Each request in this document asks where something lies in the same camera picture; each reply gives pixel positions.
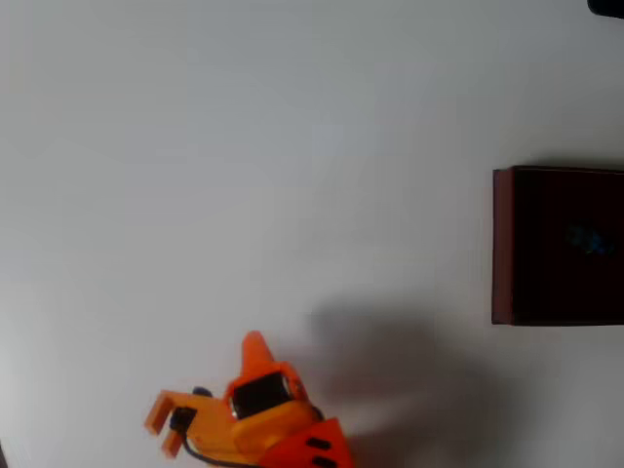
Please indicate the black object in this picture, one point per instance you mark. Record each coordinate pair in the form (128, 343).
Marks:
(607, 7)

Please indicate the orange camera mount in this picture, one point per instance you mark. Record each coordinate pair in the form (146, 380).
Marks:
(205, 414)

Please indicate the dark brown box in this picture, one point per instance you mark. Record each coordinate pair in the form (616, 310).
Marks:
(560, 248)

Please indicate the small blue object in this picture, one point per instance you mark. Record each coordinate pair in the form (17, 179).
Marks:
(587, 241)

